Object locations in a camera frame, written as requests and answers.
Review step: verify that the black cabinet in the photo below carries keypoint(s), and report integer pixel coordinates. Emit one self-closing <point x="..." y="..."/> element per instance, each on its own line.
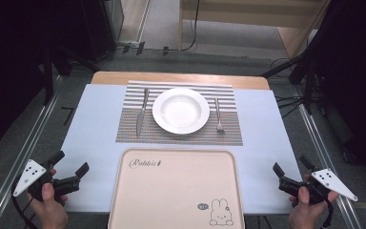
<point x="98" y="28"/>

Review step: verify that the person's right hand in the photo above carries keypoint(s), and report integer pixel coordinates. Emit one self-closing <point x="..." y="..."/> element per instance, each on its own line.
<point x="305" y="216"/>

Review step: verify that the pale blue table sheet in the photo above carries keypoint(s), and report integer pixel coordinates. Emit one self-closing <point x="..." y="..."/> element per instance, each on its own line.
<point x="98" y="127"/>

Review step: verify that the beige rabbit print tray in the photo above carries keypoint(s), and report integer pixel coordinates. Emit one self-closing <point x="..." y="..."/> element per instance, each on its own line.
<point x="178" y="191"/>

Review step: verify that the striped woven placemat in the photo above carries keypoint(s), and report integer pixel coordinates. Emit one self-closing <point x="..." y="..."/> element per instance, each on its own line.
<point x="133" y="140"/>

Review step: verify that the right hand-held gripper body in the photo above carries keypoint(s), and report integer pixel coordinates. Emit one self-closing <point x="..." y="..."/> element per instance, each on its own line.
<point x="330" y="183"/>

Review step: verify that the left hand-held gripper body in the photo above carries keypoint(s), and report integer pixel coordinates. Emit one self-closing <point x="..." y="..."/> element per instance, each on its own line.
<point x="28" y="173"/>

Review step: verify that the white round plate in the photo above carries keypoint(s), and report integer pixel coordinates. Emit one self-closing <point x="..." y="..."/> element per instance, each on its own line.
<point x="181" y="111"/>

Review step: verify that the black curtain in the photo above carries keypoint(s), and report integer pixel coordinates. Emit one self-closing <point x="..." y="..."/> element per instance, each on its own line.
<point x="9" y="63"/>
<point x="355" y="79"/>

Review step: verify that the light wooden shelf unit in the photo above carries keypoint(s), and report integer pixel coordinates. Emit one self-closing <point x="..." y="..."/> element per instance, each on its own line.
<point x="251" y="14"/>

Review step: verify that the black metal stand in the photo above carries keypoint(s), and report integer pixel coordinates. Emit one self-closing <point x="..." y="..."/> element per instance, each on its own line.
<point x="48" y="79"/>

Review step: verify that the black tripod stand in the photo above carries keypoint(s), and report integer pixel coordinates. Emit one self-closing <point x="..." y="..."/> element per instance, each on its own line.
<point x="309" y="79"/>

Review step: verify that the metal floor rail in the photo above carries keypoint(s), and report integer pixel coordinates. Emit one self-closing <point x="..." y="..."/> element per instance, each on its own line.
<point x="321" y="136"/>
<point x="22" y="152"/>

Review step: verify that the person's left hand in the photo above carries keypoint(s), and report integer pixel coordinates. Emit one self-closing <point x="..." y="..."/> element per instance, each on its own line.
<point x="50" y="213"/>

